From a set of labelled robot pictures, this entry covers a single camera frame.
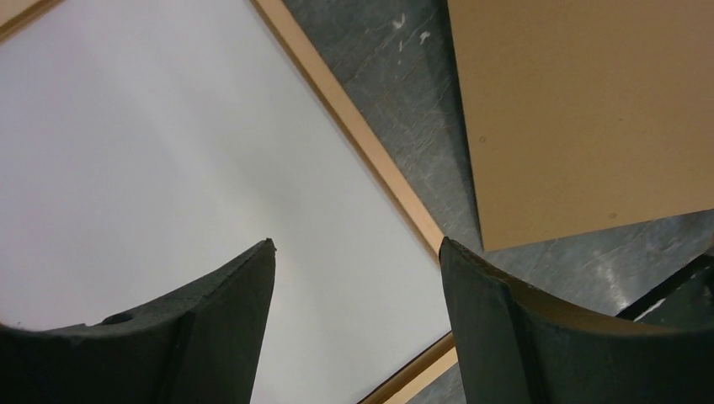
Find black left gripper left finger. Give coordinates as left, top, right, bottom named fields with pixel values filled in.
left=1, top=239, right=276, bottom=403

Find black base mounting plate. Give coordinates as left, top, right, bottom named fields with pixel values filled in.
left=617, top=249, right=713, bottom=330

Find brown backing board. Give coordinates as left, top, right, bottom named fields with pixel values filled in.
left=447, top=1, right=713, bottom=251

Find wooden picture frame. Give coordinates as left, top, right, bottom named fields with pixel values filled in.
left=0, top=0, right=459, bottom=404

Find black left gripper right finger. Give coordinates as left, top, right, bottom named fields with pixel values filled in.
left=439, top=238, right=713, bottom=403

